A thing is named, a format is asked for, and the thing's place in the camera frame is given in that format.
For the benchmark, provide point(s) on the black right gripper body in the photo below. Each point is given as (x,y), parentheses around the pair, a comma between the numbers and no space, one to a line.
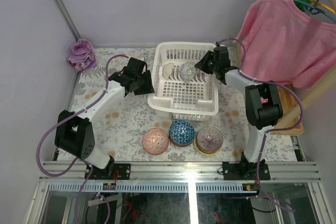
(216,67)

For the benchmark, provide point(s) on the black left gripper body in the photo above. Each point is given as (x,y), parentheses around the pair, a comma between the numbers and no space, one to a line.
(140,83)

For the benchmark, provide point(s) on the white plastic dish rack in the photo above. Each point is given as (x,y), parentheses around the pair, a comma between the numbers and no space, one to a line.
(196,100)

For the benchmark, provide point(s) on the blue triangle pattern bowl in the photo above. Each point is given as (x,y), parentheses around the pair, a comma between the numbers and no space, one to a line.
(182,132)

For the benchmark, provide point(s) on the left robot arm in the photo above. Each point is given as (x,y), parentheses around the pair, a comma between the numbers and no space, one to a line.
(74,132)

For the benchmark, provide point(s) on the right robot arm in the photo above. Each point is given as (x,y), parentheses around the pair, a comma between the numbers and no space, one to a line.
(262,102)

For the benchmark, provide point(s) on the purple folded cloth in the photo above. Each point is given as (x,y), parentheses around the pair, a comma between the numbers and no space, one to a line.
(83,56)

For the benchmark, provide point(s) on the red eye pattern bowl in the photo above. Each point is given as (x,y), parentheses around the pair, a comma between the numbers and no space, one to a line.
(155,141)

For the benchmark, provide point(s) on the pink t-shirt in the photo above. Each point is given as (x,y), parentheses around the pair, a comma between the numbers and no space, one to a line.
(285,45)

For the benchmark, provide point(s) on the purple striped bowl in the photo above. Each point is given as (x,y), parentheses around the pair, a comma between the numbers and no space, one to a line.
(209,139)

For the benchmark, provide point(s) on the yellow rimmed bottom bowl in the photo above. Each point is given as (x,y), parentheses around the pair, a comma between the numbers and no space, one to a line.
(205,152)

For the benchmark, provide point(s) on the green clothes hanger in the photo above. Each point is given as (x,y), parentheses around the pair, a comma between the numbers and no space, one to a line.
(312,6)

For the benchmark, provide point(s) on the aluminium mounting rail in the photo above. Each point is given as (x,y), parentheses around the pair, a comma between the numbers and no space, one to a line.
(277,172)

